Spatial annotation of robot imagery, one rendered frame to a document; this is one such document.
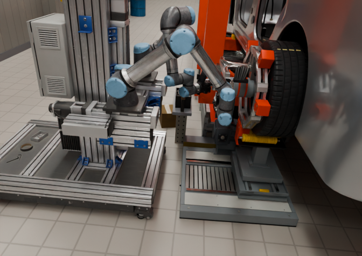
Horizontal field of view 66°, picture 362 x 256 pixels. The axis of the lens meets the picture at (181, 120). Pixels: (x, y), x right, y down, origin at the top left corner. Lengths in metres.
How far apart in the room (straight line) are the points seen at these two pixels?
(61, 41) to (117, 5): 0.39
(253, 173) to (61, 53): 1.57
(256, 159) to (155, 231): 0.94
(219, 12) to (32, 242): 2.02
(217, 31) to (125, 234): 1.61
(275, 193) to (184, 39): 1.34
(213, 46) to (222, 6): 0.30
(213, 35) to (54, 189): 1.60
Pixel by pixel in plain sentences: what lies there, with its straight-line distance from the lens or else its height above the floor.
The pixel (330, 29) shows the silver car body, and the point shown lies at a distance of 1.54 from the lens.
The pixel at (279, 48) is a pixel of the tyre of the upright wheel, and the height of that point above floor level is 1.16.
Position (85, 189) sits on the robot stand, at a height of 0.23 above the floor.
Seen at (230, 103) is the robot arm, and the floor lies 0.95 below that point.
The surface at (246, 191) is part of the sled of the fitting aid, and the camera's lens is 2.16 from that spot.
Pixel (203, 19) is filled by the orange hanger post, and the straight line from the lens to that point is 4.23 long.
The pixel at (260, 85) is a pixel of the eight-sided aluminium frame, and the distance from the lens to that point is 1.76.
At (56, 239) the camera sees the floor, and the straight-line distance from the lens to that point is 2.08.
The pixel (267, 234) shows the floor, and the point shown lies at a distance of 2.16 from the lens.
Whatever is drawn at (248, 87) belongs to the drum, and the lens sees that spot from 1.97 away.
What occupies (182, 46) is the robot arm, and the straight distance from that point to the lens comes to 1.37.
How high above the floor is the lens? 1.56
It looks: 29 degrees down
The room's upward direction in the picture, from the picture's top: 4 degrees clockwise
